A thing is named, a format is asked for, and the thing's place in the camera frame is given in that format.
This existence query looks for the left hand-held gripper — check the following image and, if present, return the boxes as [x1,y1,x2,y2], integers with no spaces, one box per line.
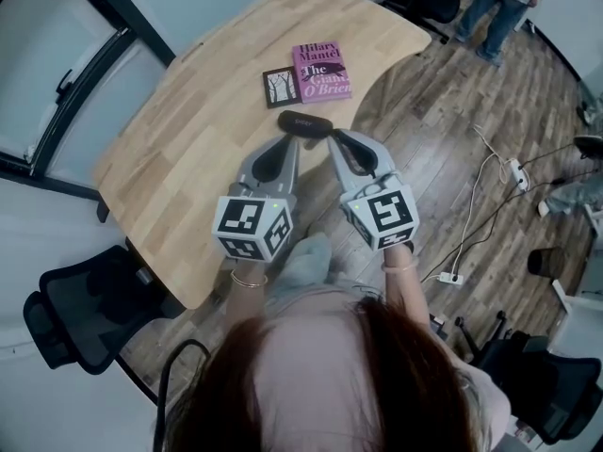
[210,134,302,265]

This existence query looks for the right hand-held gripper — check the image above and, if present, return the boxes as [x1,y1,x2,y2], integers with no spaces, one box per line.
[327,128,421,253]

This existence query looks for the black glasses case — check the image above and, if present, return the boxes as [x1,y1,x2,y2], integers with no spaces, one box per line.
[277,109,334,138]

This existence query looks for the person's right forearm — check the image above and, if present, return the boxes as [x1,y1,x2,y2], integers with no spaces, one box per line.
[380,245,432,331]

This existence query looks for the person's left forearm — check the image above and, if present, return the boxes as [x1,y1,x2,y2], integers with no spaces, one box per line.
[224,256,270,331]

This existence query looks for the small black tree-print book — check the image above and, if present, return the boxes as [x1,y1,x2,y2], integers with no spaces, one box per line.
[261,65,303,110]

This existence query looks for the pink book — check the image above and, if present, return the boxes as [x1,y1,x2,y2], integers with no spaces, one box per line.
[291,40,353,105]

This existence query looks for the person's grey trousers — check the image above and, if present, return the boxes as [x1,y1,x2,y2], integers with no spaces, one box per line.
[268,232,334,303]

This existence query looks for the light wooden table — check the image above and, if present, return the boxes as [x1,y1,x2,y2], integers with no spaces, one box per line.
[91,0,432,311]

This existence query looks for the thin gold bangle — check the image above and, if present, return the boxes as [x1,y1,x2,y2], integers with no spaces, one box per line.
[229,268,269,290]

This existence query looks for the dark round waste bin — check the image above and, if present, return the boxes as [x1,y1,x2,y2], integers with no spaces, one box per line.
[527,247,566,277]

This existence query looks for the person's pink shirt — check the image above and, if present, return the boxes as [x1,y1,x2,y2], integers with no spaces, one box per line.
[249,283,513,452]

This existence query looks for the black curved chair armrest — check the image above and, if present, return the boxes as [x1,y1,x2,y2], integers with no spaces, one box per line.
[152,338,212,452]

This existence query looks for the white desk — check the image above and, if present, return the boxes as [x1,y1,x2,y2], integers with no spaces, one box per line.
[550,204,603,322]

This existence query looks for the pale pink bracelet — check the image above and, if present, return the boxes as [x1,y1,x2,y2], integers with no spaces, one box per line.
[382,255,420,273]

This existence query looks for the white cable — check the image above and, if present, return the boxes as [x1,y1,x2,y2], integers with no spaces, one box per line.
[451,123,515,275]

